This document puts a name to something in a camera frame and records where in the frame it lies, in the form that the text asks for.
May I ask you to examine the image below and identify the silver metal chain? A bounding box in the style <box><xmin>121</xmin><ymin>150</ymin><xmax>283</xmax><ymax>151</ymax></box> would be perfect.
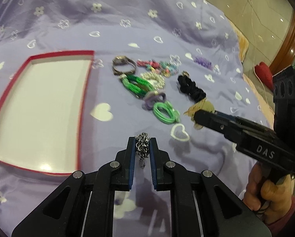
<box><xmin>135</xmin><ymin>132</ymin><xmax>151</xmax><ymax>169</ymax></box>

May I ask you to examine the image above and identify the wooden furniture edge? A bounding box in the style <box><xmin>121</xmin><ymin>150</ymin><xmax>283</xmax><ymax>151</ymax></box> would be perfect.
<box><xmin>269</xmin><ymin>12</ymin><xmax>295</xmax><ymax>75</ymax></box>

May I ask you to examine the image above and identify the light green hair tie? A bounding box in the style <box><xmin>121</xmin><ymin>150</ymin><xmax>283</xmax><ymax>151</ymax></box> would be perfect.
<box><xmin>152</xmin><ymin>101</ymin><xmax>181</xmax><ymax>125</ymax></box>

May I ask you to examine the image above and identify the purple frilly scrunchie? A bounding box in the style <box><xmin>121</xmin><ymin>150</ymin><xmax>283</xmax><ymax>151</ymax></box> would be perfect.
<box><xmin>193</xmin><ymin>56</ymin><xmax>213</xmax><ymax>71</ymax></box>

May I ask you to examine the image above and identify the purple hair tie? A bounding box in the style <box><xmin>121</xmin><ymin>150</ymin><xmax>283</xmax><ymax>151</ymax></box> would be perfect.
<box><xmin>141</xmin><ymin>91</ymin><xmax>168</xmax><ymax>111</ymax></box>

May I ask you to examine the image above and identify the green braided bracelet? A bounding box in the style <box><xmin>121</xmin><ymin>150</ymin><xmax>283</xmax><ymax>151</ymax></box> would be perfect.
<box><xmin>118</xmin><ymin>74</ymin><xmax>158</xmax><ymax>100</ymax></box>

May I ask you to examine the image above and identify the grey wristwatch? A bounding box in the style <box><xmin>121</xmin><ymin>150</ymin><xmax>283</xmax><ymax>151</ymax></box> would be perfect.
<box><xmin>112</xmin><ymin>56</ymin><xmax>137</xmax><ymax>76</ymax></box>

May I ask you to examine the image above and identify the red shallow box lid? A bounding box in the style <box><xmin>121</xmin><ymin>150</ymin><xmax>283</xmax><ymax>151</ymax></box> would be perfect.
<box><xmin>0</xmin><ymin>50</ymin><xmax>95</xmax><ymax>176</ymax></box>

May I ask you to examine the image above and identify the right hand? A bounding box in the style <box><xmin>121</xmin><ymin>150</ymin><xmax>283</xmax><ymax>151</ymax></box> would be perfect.
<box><xmin>243</xmin><ymin>163</ymin><xmax>293</xmax><ymax>213</ymax></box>

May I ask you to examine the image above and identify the white pearl bracelet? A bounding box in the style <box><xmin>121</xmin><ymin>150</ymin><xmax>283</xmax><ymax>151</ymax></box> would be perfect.
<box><xmin>139</xmin><ymin>71</ymin><xmax>166</xmax><ymax>89</ymax></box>

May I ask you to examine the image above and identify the red slipper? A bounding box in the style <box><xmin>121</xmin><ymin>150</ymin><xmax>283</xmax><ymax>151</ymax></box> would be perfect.
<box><xmin>254</xmin><ymin>62</ymin><xmax>274</xmax><ymax>91</ymax></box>

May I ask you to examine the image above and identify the pastel clear bead bracelet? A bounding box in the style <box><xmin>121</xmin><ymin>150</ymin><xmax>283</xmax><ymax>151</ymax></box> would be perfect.
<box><xmin>157</xmin><ymin>60</ymin><xmax>180</xmax><ymax>78</ymax></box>

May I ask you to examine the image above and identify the amber translucent hair claw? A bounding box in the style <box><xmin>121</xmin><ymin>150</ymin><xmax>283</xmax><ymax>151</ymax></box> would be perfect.
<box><xmin>184</xmin><ymin>98</ymin><xmax>215</xmax><ymax>130</ymax></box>

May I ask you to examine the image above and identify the black scrunchie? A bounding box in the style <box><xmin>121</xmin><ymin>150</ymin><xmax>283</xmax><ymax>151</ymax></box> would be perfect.
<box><xmin>177</xmin><ymin>71</ymin><xmax>206</xmax><ymax>103</ymax></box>

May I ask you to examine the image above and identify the purple floral bed quilt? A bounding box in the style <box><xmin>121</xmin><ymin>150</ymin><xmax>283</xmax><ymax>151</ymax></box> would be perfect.
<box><xmin>0</xmin><ymin>0</ymin><xmax>274</xmax><ymax>237</ymax></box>

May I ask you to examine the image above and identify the colourful bead bracelet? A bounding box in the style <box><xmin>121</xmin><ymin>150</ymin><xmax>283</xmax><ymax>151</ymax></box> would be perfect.
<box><xmin>136</xmin><ymin>59</ymin><xmax>163</xmax><ymax>73</ymax></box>

